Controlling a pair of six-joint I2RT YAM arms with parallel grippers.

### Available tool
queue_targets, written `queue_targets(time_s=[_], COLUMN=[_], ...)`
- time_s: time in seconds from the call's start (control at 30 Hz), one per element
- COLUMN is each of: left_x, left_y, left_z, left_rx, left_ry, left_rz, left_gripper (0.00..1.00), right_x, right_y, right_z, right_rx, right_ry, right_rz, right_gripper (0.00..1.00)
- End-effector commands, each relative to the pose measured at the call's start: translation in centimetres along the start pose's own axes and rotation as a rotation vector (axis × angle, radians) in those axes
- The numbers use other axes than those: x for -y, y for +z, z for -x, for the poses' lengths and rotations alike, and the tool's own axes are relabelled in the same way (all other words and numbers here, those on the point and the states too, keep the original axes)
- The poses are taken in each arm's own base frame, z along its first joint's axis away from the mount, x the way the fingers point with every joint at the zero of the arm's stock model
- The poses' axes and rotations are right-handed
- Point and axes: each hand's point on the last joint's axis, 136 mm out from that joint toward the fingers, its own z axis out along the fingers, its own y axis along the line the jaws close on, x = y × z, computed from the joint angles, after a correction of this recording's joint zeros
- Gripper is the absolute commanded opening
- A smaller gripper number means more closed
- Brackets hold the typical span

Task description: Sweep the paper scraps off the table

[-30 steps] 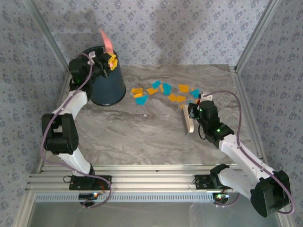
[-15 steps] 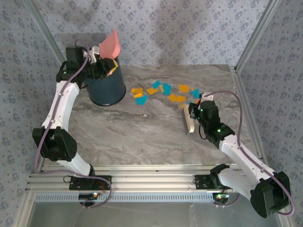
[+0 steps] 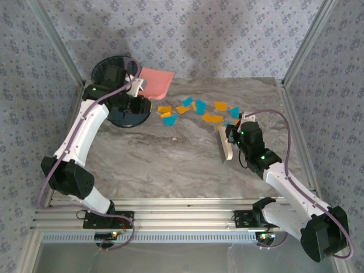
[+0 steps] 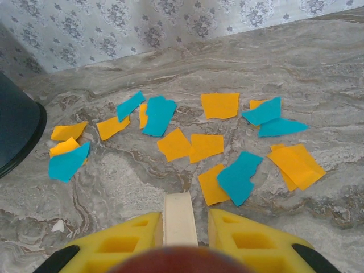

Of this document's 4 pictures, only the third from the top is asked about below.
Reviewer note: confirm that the teal paper scrap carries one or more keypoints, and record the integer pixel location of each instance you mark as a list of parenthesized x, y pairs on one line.
[(187, 101), (233, 110), (237, 115), (170, 120), (228, 124), (200, 106)]

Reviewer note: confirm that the cream hand brush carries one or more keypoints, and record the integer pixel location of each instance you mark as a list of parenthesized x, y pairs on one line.
[(228, 150)]

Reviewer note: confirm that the pink dustpan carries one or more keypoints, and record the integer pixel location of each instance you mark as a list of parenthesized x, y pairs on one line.
[(156, 82)]

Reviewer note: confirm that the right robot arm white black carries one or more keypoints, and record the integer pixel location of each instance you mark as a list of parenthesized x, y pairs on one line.
[(284, 185)]

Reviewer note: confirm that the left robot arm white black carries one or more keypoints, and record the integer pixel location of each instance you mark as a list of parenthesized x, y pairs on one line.
[(82, 128)]

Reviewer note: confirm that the dark blue trash bin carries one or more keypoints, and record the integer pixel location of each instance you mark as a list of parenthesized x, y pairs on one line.
[(130, 120)]

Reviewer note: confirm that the narrow orange paper strip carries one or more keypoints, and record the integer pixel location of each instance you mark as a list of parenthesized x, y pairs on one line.
[(194, 106)]

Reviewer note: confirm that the small circuit board with LED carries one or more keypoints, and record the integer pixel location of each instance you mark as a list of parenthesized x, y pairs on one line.
[(266, 237), (105, 235)]

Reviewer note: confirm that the aluminium table edge rail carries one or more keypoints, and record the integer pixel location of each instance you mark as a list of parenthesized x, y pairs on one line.
[(293, 102), (75, 105)]

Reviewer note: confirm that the aluminium frame post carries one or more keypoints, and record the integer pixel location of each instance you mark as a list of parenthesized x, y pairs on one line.
[(59, 42), (308, 42)]

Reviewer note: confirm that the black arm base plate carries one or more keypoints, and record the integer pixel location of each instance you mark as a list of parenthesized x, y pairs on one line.
[(91, 223), (241, 220)]

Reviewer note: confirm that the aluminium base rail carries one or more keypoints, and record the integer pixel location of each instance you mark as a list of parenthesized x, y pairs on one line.
[(182, 216)]

